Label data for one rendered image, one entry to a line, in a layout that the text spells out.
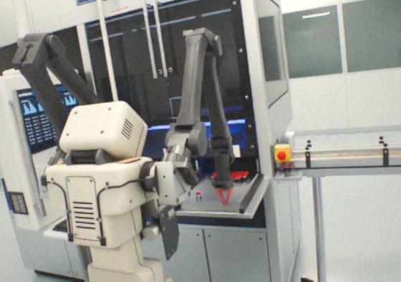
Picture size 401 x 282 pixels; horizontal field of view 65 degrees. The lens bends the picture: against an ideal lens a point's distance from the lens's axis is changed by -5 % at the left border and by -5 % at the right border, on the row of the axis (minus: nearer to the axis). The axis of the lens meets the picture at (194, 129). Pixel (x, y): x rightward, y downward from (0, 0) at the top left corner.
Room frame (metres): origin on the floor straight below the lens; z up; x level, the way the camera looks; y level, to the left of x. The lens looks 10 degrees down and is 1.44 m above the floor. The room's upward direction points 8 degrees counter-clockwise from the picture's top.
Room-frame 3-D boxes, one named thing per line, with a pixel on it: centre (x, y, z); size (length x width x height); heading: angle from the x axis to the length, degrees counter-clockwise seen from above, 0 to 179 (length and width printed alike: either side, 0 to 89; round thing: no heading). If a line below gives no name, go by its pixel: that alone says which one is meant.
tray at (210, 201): (1.41, -0.08, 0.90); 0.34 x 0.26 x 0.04; 156
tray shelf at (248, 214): (1.52, 0.05, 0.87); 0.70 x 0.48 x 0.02; 66
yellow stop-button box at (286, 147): (1.52, -0.41, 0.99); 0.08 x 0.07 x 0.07; 156
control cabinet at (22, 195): (1.69, 0.79, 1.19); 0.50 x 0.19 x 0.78; 154
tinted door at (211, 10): (1.64, -0.10, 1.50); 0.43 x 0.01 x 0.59; 66
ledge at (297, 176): (1.55, -0.44, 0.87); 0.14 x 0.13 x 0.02; 156
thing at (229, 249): (2.39, 0.39, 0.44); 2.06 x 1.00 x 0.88; 66
